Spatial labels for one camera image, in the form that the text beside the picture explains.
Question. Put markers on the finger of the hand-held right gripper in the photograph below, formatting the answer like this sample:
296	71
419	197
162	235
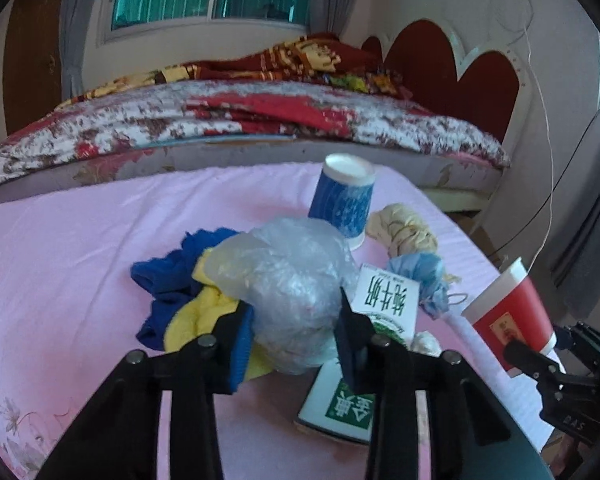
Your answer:
530	357

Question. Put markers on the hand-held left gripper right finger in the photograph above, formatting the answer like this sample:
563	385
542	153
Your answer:
348	355

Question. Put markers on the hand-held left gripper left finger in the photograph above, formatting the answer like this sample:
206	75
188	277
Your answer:
241	355

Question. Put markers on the red paper cup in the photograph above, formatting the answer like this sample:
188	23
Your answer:
505	310

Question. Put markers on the yellow cloth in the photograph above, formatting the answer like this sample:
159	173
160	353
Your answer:
200	310

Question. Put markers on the white green milk carton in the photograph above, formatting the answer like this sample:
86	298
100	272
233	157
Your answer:
385	300

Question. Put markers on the clear plastic bag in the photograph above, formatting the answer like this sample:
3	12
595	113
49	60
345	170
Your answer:
290	280

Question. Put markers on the beige cloth bundle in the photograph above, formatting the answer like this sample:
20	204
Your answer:
400	230

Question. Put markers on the crumpled white tissue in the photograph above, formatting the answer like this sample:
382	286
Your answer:
425	344

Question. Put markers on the blue cloth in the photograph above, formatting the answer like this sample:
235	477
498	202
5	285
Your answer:
165	280

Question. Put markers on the light blue face mask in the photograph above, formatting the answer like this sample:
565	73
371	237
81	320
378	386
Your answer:
420	275

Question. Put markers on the blue patterned paper cup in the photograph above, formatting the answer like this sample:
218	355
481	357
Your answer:
340	200

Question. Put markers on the bed mattress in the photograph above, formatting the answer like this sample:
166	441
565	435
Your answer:
255	152

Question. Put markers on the bed with floral quilt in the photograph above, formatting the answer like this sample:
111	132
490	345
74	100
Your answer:
280	110

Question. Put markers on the red printed blanket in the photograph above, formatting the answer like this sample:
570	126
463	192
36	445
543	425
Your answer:
290	60

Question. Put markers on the white red heart headboard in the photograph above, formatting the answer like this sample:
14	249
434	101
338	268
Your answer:
430	60

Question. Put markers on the brown wooden door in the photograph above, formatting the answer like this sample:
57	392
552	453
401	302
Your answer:
30	60

